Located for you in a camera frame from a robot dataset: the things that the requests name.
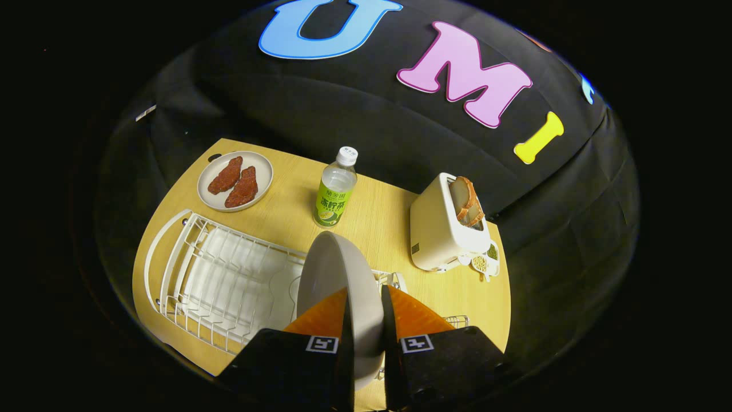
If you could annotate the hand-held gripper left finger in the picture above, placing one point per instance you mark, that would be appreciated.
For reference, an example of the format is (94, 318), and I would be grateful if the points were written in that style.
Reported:
(286, 366)

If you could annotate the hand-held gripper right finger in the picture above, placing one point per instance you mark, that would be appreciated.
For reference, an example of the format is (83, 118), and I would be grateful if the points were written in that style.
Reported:
(446, 366)

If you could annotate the grey round plate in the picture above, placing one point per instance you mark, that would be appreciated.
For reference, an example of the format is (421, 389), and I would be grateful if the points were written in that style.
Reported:
(337, 269)

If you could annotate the white divided dish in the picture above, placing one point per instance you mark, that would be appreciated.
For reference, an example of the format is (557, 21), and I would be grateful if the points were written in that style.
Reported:
(495, 266)

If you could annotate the small beige meat plate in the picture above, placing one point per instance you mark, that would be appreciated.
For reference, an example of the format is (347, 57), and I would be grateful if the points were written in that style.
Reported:
(209, 197)

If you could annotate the pile of yellow soybeans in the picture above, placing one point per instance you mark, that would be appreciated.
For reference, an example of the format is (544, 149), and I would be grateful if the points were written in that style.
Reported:
(479, 264)

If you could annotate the pile of green beans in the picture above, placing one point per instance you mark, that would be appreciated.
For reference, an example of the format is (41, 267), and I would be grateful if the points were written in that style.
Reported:
(492, 252)

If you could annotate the white toaster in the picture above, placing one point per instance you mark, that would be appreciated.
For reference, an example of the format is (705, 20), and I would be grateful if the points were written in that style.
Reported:
(437, 240)

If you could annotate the toasted bread slice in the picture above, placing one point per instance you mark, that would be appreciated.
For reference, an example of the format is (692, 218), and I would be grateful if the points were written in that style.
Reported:
(462, 197)
(476, 216)

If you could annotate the green label tea bottle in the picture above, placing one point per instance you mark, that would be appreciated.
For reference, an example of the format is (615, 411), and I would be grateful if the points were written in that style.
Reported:
(334, 194)

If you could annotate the brown meat piece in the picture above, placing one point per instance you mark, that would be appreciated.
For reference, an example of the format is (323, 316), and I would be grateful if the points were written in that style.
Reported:
(226, 176)
(242, 187)

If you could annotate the black backdrop cloth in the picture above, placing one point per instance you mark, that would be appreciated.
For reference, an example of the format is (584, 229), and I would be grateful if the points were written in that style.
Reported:
(372, 126)

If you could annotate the white cloth clip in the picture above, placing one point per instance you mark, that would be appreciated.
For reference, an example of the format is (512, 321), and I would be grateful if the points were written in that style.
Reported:
(146, 113)

